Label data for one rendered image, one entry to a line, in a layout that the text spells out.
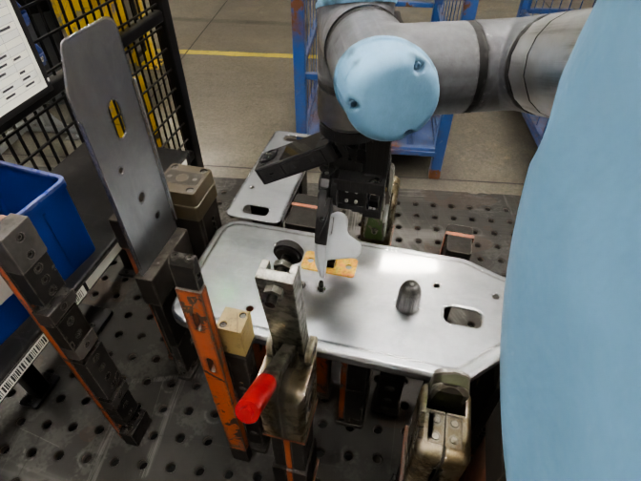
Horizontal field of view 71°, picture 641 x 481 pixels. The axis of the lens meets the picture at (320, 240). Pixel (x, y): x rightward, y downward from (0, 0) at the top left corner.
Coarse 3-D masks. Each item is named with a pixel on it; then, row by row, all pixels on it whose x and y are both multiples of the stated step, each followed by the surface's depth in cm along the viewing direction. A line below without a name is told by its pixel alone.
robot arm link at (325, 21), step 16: (320, 0) 42; (336, 0) 40; (352, 0) 40; (368, 0) 40; (384, 0) 41; (320, 16) 43; (336, 16) 40; (320, 32) 43; (320, 48) 44; (320, 64) 46; (320, 80) 47
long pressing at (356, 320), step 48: (240, 240) 74; (240, 288) 67; (336, 288) 67; (384, 288) 67; (432, 288) 67; (480, 288) 67; (336, 336) 61; (384, 336) 61; (432, 336) 61; (480, 336) 61
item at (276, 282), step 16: (288, 240) 42; (288, 256) 42; (272, 272) 40; (288, 272) 42; (272, 288) 40; (288, 288) 40; (272, 304) 40; (288, 304) 42; (272, 320) 46; (288, 320) 45; (304, 320) 48; (272, 336) 49; (288, 336) 48; (304, 336) 49; (304, 352) 51
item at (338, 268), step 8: (304, 256) 71; (312, 256) 71; (304, 264) 70; (312, 264) 70; (328, 264) 69; (336, 264) 70; (344, 264) 70; (352, 264) 70; (328, 272) 68; (336, 272) 68; (344, 272) 68; (352, 272) 68
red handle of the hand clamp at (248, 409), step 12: (288, 348) 50; (276, 360) 47; (288, 360) 48; (264, 372) 44; (276, 372) 44; (252, 384) 42; (264, 384) 41; (276, 384) 43; (252, 396) 39; (264, 396) 40; (240, 408) 38; (252, 408) 38; (240, 420) 39; (252, 420) 39
